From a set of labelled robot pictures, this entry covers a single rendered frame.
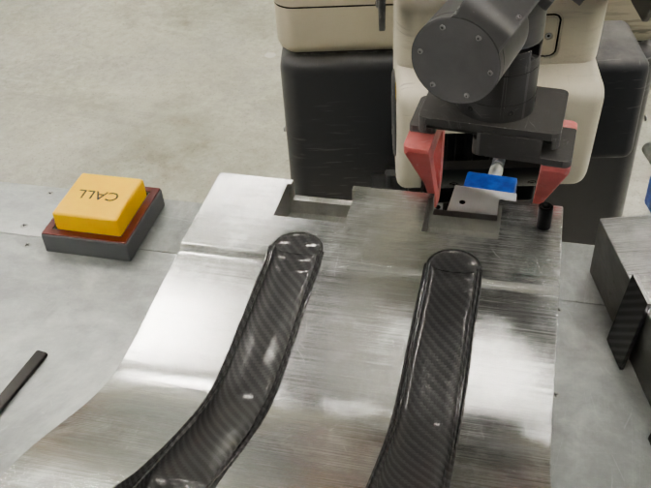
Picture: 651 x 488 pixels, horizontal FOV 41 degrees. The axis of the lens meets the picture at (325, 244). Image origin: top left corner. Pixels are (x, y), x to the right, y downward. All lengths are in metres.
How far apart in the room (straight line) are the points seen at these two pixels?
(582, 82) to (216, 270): 0.52
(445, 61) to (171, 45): 2.37
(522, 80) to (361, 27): 0.63
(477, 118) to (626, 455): 0.25
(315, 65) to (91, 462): 0.89
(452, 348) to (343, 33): 0.76
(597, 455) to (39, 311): 0.44
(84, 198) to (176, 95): 1.84
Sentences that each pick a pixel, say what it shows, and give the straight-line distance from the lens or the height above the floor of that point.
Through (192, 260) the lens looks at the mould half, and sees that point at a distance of 0.61.
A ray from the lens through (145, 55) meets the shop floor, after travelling 2.85.
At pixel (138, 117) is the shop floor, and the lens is 2.53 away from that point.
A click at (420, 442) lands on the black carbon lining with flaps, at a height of 0.88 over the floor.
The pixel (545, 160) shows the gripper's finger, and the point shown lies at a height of 0.92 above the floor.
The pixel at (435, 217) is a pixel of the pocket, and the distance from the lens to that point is 0.65.
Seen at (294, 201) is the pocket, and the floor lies 0.87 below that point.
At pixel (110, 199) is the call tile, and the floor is 0.84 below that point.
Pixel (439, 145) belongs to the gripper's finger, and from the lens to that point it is 0.71.
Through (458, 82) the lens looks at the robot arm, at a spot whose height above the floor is 1.01.
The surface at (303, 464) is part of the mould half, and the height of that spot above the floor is 0.91.
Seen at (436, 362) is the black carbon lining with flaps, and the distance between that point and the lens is 0.54.
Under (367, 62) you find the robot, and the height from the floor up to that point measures 0.68.
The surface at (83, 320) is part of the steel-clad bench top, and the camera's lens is 0.71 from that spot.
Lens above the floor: 1.28
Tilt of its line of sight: 40 degrees down
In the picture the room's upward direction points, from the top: 4 degrees counter-clockwise
